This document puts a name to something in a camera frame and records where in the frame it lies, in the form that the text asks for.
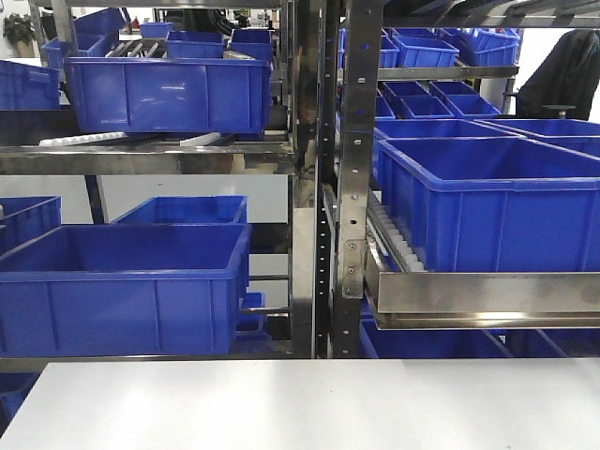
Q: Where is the stainless steel shelf rack left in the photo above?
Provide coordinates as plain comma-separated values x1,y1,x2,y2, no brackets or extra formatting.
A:
1,1,324,358

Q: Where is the blue bin behind lower left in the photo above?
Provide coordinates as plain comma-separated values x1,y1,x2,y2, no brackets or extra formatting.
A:
112,195,248,224

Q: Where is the blue bin behind right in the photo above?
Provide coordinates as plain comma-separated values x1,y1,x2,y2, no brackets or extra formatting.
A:
374,119,520,140

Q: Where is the blue bin lower right shelf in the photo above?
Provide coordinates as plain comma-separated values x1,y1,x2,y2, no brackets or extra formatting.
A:
359,320,513,359

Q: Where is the large blue bin right shelf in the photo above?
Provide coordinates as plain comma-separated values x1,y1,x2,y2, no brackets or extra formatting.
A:
379,138,599,272

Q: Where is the large blue bin lower left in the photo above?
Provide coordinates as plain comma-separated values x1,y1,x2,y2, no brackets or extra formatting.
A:
1,224,251,358

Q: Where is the large blue bin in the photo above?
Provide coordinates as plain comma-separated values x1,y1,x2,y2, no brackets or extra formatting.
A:
64,57,272,134
1,224,251,358

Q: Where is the large blue bin upper left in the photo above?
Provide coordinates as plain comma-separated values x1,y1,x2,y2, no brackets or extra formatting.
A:
64,57,272,134

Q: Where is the white roller track strip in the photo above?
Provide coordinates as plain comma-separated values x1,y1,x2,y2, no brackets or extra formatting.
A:
38,132,128,147

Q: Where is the blue bin far left lower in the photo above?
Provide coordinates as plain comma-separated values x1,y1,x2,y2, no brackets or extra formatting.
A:
1,196,62,254

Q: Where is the black jacket on chair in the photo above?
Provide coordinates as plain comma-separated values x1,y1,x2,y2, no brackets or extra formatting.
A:
516,29,599,121

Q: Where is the blue bin far left upper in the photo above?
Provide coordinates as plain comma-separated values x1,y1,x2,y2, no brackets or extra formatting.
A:
1,61,61,111

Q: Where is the potted plant background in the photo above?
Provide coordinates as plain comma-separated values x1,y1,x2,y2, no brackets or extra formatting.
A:
3,13,35,58

